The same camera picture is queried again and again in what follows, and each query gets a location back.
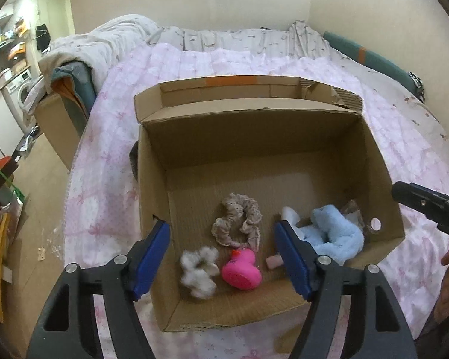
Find white washing machine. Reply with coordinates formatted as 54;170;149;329
5;68;35;121

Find black white patterned cloth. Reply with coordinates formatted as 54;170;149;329
409;71;428;102

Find small white lace scrunchie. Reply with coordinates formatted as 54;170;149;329
180;249;220;300

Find pink duck toy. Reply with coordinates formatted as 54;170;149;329
220;249;263;291

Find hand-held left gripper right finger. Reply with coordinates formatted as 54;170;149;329
275;220;418;359

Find folded teal and orange blanket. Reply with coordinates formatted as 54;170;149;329
49;63;98;121

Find white soft block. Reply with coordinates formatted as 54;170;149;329
282;206;304;233

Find brown cardboard box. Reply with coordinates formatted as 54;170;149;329
134;75;405;333

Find dark crumpled cloth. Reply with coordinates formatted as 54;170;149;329
129;141;140;181

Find black hanging garment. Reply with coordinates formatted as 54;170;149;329
35;24;51;52

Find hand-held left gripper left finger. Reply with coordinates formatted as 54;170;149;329
28;219;172;359

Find grey crumpled duvet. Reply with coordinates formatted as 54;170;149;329
38;14;162;83

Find teal bolster with orange band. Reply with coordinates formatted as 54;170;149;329
322;31;427;102

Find blue fluffy scrunchie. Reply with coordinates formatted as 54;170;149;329
302;205;365;267

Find beige lace scrunchie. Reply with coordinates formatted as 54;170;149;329
212;193;263;252

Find beige wooden nightstand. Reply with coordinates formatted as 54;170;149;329
34;93;87;171

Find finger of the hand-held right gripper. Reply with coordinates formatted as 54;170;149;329
392;181;449;225

